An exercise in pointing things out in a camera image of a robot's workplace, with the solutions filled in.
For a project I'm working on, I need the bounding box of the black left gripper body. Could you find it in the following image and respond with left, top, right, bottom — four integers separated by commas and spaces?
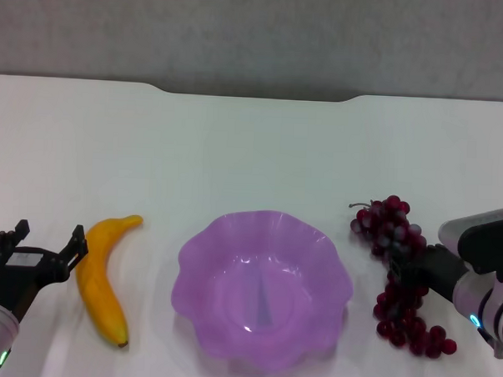
0, 244, 71, 324

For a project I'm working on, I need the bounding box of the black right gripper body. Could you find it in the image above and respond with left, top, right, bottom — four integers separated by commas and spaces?
399, 242, 471, 308

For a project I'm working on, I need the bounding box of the dark red grape bunch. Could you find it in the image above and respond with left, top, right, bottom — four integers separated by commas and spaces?
343, 193, 464, 359

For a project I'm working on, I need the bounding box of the yellow banana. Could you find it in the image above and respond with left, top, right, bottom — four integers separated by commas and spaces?
72, 212, 144, 350

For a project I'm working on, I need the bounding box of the purple translucent wavy plate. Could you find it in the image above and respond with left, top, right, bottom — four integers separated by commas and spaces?
167, 205, 357, 375

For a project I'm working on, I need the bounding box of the right wrist camera housing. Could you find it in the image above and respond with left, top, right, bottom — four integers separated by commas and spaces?
436, 204, 503, 276

